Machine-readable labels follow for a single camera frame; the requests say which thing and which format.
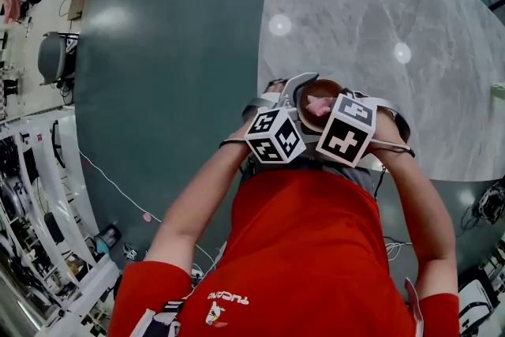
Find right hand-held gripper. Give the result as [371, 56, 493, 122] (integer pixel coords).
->
[315, 87, 412, 168]

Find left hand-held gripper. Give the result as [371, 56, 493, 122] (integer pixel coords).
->
[241, 72, 329, 164]

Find pink cloth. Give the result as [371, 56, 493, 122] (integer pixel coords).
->
[305, 94, 335, 118]

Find brown bowl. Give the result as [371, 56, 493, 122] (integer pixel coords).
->
[295, 78, 345, 129]

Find person's left forearm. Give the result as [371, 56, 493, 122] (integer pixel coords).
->
[144, 133, 254, 270]

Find person's right forearm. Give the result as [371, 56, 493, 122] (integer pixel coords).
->
[370, 145, 459, 301]

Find person's left hand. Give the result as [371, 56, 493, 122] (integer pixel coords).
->
[263, 79, 290, 102]

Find person's right hand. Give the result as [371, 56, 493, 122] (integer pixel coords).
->
[372, 111, 408, 149]

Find person's grey trousers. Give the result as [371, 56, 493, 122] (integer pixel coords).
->
[240, 152, 380, 195]

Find person's red shirt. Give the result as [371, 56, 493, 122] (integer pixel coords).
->
[108, 168, 462, 337]

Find black and white helmet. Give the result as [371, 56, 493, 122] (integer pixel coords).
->
[477, 185, 505, 225]

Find black bin with teal bag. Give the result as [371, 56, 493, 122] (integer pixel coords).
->
[94, 225, 122, 256]

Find white box appliance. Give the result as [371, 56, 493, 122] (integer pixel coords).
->
[458, 279, 499, 329]

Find grey shell chair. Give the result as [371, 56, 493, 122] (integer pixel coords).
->
[37, 31, 78, 86]

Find white shelving unit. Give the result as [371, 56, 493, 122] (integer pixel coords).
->
[0, 105, 120, 329]

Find pink hanging towel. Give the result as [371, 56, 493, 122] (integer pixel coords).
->
[1, 0, 25, 24]

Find black wrist strap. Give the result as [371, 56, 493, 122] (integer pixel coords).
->
[370, 137, 416, 159]
[218, 131, 248, 149]

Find coiled white cable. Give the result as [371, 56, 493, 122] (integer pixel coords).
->
[383, 240, 413, 262]

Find long white floor cable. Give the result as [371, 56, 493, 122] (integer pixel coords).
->
[78, 149, 163, 223]

